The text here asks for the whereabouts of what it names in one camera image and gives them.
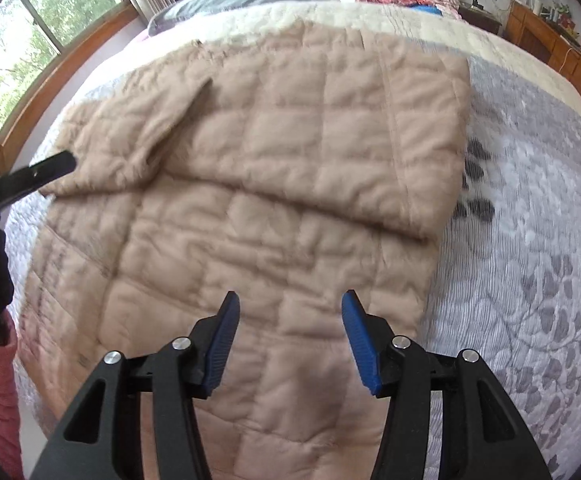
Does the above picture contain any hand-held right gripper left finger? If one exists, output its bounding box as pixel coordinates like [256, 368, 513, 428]
[33, 290, 241, 480]

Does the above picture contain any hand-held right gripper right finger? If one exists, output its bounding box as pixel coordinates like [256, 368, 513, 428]
[341, 289, 554, 480]

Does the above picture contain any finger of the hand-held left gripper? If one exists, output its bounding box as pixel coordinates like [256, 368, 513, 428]
[0, 150, 78, 211]

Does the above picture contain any beige quilted jacket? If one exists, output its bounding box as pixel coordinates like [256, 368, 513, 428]
[18, 24, 472, 480]

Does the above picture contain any wooden framed window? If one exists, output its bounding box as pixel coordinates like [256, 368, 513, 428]
[0, 0, 138, 171]

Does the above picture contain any grey floral bed quilt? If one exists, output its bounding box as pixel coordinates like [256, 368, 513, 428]
[5, 52, 581, 480]

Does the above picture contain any cream fleece blanket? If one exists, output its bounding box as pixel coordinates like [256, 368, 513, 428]
[145, 0, 581, 131]

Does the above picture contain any dark nightstand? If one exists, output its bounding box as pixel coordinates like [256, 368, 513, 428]
[458, 2, 504, 36]

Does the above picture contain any wooden cabinet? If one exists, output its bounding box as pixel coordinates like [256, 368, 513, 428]
[508, 0, 581, 116]

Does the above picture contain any group of small bottles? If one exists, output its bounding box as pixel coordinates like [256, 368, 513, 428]
[525, 0, 581, 47]

